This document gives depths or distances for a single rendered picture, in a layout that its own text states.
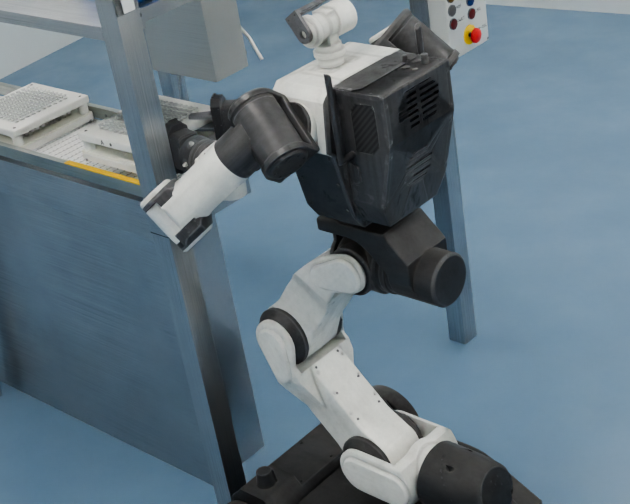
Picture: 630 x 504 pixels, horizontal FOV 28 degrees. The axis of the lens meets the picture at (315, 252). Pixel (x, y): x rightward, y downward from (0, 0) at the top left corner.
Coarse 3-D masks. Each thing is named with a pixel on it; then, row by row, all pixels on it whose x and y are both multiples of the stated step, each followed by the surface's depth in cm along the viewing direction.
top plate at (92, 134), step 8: (160, 96) 305; (184, 104) 298; (192, 104) 297; (200, 104) 296; (120, 112) 300; (104, 120) 297; (184, 120) 289; (192, 120) 288; (200, 120) 288; (208, 120) 290; (88, 128) 294; (96, 128) 293; (192, 128) 287; (80, 136) 293; (88, 136) 291; (96, 136) 289; (104, 136) 288; (112, 136) 287; (120, 136) 287; (104, 144) 288; (112, 144) 285; (120, 144) 283; (128, 144) 282
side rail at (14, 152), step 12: (0, 144) 316; (12, 156) 314; (24, 156) 310; (36, 156) 306; (48, 156) 304; (48, 168) 305; (60, 168) 301; (72, 168) 298; (96, 180) 293; (108, 180) 289; (120, 180) 286; (132, 192) 285
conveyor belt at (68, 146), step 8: (0, 96) 358; (96, 120) 330; (80, 128) 327; (64, 136) 324; (72, 136) 323; (48, 144) 321; (56, 144) 320; (64, 144) 319; (72, 144) 318; (80, 144) 318; (40, 152) 317; (48, 152) 316; (56, 152) 315; (64, 152) 315; (72, 152) 314; (80, 152) 313; (72, 160) 309; (80, 160) 308; (104, 168) 302; (112, 168) 301; (128, 176) 296; (136, 176) 295
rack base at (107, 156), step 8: (208, 136) 291; (96, 144) 297; (88, 152) 294; (96, 152) 293; (104, 152) 292; (112, 152) 291; (120, 152) 290; (96, 160) 293; (104, 160) 291; (112, 160) 289; (120, 160) 286; (128, 160) 286; (120, 168) 288; (128, 168) 285
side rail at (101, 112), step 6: (0, 84) 356; (6, 84) 356; (0, 90) 357; (6, 90) 355; (12, 90) 353; (90, 108) 331; (96, 108) 329; (102, 108) 327; (108, 108) 327; (96, 114) 330; (102, 114) 328; (108, 114) 326
